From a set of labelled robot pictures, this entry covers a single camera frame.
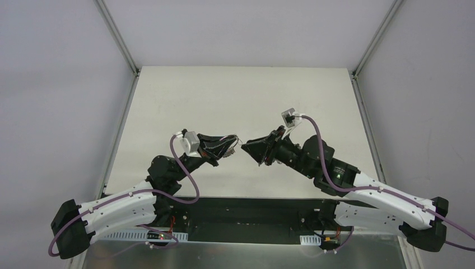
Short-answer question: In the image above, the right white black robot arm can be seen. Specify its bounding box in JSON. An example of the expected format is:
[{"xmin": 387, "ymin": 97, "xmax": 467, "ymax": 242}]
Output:
[{"xmin": 241, "ymin": 126, "xmax": 448, "ymax": 252}]

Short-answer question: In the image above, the right aluminium frame rail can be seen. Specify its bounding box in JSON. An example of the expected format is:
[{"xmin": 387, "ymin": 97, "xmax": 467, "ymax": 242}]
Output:
[{"xmin": 348, "ymin": 0, "xmax": 424, "ymax": 269}]

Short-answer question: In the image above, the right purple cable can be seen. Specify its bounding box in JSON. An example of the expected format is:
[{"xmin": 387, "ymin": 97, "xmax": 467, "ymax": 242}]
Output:
[{"xmin": 296, "ymin": 114, "xmax": 475, "ymax": 252}]

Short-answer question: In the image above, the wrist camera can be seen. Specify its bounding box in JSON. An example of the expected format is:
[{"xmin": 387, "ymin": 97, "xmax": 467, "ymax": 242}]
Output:
[
  {"xmin": 175, "ymin": 130, "xmax": 200, "ymax": 157},
  {"xmin": 281, "ymin": 108, "xmax": 304, "ymax": 129}
]

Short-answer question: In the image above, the purple cable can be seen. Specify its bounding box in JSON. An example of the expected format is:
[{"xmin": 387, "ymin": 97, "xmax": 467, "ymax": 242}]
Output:
[
  {"xmin": 296, "ymin": 114, "xmax": 475, "ymax": 252},
  {"xmin": 48, "ymin": 131, "xmax": 201, "ymax": 258}
]

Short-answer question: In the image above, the aluminium frame rail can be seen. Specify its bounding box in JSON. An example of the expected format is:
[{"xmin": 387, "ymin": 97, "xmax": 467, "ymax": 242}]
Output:
[
  {"xmin": 348, "ymin": 0, "xmax": 424, "ymax": 269},
  {"xmin": 67, "ymin": 0, "xmax": 140, "ymax": 269}
]

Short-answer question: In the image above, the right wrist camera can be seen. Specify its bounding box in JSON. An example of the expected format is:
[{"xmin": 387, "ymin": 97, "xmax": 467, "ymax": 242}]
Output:
[{"xmin": 281, "ymin": 108, "xmax": 304, "ymax": 129}]

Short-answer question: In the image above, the front steel sheet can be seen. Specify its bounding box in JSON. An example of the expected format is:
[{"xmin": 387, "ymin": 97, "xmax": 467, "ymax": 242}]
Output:
[{"xmin": 83, "ymin": 236, "xmax": 406, "ymax": 268}]

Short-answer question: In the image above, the right white cable duct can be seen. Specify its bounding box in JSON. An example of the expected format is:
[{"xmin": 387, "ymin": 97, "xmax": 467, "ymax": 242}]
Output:
[{"xmin": 299, "ymin": 235, "xmax": 322, "ymax": 246}]

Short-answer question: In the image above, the left aluminium frame rail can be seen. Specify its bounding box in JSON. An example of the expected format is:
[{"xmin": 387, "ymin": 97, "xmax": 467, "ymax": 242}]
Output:
[{"xmin": 67, "ymin": 0, "xmax": 140, "ymax": 269}]

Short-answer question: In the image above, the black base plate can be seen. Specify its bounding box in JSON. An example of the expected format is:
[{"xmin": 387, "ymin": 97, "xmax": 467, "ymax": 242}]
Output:
[{"xmin": 149, "ymin": 197, "xmax": 349, "ymax": 245}]

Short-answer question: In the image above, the white cable duct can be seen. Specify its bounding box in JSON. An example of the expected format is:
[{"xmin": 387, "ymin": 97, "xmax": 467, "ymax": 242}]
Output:
[
  {"xmin": 100, "ymin": 229, "xmax": 175, "ymax": 243},
  {"xmin": 299, "ymin": 235, "xmax": 322, "ymax": 246}
]

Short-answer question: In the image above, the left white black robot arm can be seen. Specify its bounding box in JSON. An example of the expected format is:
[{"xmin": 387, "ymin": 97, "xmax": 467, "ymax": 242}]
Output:
[{"xmin": 48, "ymin": 129, "xmax": 239, "ymax": 259}]

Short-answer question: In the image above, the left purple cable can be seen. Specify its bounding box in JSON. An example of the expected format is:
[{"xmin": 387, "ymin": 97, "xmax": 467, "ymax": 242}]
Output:
[{"xmin": 48, "ymin": 131, "xmax": 201, "ymax": 258}]

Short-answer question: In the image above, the left white cable duct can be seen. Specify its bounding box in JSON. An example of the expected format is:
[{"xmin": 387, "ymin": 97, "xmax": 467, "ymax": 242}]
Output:
[{"xmin": 100, "ymin": 229, "xmax": 175, "ymax": 243}]

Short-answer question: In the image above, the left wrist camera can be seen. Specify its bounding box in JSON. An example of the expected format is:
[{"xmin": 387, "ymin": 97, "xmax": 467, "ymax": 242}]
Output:
[{"xmin": 175, "ymin": 130, "xmax": 200, "ymax": 157}]

